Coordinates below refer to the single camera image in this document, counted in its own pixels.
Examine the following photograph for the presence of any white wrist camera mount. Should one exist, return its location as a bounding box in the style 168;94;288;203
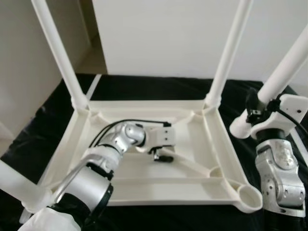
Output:
143;122;177;151
264;93;308;130

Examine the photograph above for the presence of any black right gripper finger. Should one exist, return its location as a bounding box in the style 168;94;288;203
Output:
244;88;261;114

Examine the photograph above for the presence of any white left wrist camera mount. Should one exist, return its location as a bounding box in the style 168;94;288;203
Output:
143;122;177;151

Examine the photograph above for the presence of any white plastic table top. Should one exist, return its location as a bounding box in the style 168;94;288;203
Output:
36;98;265;214

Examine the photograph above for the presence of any black table cloth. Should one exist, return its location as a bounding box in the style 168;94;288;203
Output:
0;73;308;231

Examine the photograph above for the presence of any white plastic table leg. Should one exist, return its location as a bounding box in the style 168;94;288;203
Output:
204;0;254;108
31;0;90;112
0;159;52;215
229;26;308;141

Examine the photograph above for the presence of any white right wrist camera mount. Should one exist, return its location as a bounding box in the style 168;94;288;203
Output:
264;93;308;130

